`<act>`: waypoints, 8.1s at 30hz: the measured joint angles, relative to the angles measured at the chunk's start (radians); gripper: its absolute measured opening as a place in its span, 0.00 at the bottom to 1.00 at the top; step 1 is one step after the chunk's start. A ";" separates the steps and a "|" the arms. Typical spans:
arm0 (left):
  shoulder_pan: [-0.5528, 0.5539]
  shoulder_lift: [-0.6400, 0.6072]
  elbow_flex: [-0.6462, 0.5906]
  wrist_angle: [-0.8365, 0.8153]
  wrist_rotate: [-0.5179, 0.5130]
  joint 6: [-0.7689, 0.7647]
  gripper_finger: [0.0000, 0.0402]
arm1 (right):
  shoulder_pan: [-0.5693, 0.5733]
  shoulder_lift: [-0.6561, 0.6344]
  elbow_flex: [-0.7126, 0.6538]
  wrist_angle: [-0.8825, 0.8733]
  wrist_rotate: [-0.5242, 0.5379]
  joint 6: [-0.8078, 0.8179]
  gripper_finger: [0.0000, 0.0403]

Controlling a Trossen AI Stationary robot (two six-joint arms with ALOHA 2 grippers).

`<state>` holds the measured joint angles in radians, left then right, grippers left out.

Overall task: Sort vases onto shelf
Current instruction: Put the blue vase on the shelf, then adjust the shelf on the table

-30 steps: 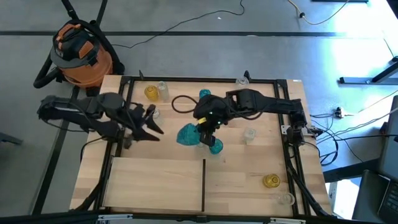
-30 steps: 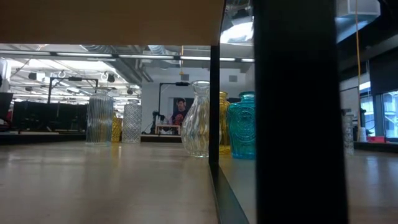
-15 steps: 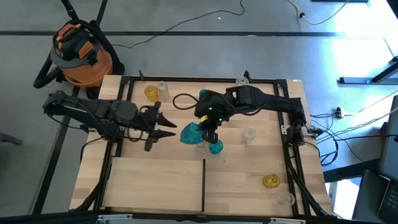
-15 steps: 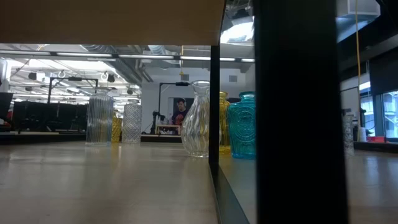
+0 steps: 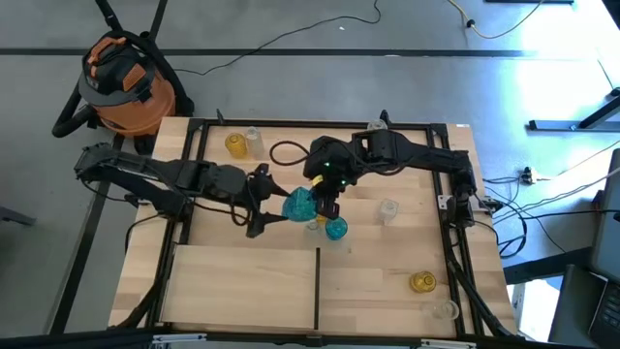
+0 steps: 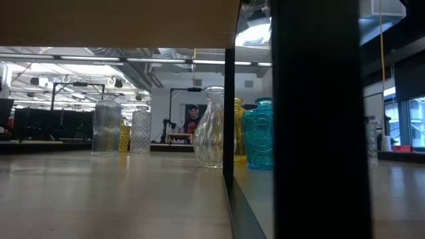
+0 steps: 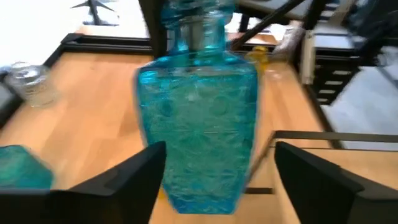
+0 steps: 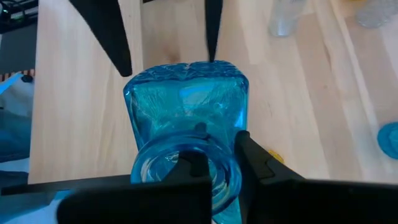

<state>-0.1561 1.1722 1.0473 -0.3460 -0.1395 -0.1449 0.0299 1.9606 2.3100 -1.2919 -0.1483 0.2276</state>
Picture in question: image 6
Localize white ceiling box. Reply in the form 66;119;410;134
359;0;407;20

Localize clear ribbed cylinder glass vase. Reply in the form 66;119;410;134
91;99;123;156

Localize window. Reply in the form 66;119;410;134
383;86;425;149

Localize grey spiral ceiling duct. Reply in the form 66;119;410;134
84;47;165;90
157;48;187;60

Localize small background wooden shelf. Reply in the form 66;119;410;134
165;132;194;145

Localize yellow tall glass vase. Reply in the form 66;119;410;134
234;97;248;166

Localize clear diamond-cut square vase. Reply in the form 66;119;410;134
365;121;379;167

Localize black partition panels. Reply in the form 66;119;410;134
13;108;94;142

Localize black window blind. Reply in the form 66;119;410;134
393;54;425;102

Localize long ceiling light bar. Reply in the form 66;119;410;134
0;52;273;67

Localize teal medallion embossed glass vase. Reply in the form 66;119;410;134
242;97;274;171

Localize dark monitor screen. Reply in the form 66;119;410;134
0;98;15;131

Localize wooden shelf black metal legs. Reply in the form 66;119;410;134
0;0;373;239

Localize yellow hanging ceiling cord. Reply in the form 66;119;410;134
191;48;197;82

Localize person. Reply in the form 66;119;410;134
183;104;202;135

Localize clear wavy bottle-shaped vase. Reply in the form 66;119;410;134
193;85;226;169

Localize yellow squat glass vase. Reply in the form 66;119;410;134
118;123;131;153

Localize clear diamond-cut cylinder vase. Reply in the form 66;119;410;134
129;108;153;154

